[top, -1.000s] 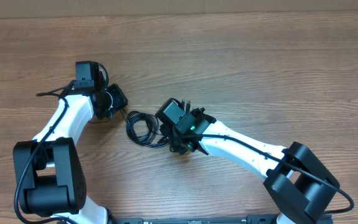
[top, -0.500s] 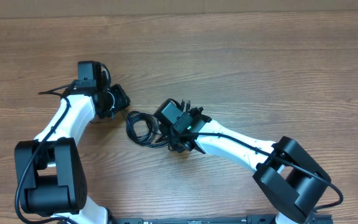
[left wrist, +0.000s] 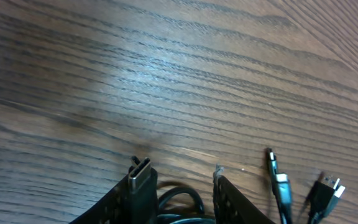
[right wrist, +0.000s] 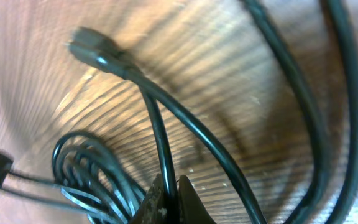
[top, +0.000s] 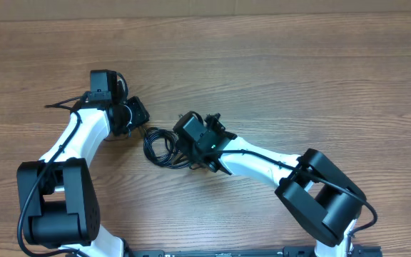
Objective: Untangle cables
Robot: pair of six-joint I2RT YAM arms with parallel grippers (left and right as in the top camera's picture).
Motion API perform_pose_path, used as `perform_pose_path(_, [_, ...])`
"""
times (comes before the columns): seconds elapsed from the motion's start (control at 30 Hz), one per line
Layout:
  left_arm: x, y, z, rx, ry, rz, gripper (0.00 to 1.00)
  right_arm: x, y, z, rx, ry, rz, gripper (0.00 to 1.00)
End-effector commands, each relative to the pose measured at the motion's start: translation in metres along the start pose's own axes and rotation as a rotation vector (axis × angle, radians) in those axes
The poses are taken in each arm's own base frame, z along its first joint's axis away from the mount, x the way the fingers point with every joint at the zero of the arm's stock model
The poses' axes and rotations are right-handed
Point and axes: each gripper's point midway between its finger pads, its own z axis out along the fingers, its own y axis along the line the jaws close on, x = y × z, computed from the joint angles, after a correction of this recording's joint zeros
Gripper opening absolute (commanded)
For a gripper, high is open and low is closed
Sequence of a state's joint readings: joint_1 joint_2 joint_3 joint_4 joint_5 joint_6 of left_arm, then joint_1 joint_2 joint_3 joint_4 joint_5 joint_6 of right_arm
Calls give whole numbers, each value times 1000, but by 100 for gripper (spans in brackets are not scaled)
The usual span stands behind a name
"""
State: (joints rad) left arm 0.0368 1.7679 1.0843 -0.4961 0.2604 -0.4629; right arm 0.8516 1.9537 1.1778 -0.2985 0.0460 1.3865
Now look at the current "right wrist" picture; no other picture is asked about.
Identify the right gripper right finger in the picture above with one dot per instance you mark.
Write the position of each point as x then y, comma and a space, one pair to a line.
192, 210

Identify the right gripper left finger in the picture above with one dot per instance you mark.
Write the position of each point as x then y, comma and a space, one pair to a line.
152, 209

